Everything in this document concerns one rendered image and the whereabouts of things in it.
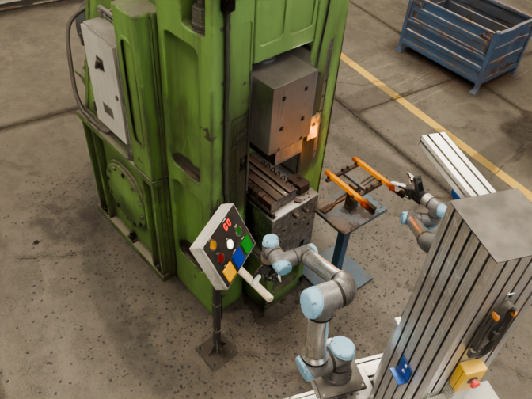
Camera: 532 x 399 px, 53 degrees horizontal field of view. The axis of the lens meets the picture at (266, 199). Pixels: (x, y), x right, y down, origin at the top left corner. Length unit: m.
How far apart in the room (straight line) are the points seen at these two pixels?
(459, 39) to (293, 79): 3.96
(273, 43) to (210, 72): 0.36
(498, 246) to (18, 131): 4.61
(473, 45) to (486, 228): 4.77
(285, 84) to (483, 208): 1.22
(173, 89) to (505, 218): 1.79
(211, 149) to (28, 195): 2.41
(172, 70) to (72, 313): 1.87
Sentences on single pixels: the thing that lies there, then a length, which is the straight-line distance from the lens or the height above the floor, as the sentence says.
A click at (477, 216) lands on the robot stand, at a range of 1.69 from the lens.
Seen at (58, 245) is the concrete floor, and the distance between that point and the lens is 4.31.
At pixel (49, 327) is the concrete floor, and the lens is 3.88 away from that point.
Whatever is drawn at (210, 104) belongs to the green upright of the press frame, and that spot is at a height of 1.70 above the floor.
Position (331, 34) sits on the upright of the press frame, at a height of 1.83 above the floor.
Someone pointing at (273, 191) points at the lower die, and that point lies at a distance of 3.12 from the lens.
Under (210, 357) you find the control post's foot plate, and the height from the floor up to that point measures 0.01.
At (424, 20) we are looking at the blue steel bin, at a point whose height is 0.48.
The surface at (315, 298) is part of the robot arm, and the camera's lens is 2.07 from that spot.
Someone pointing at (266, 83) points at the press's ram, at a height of 1.76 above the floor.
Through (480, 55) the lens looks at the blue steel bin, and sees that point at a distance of 6.29.
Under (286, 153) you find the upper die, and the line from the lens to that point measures 2.88.
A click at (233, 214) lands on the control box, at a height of 1.16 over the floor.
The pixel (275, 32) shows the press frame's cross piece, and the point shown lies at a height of 1.95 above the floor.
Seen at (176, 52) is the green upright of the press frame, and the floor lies 1.79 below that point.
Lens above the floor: 3.12
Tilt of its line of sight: 44 degrees down
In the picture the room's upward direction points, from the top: 5 degrees clockwise
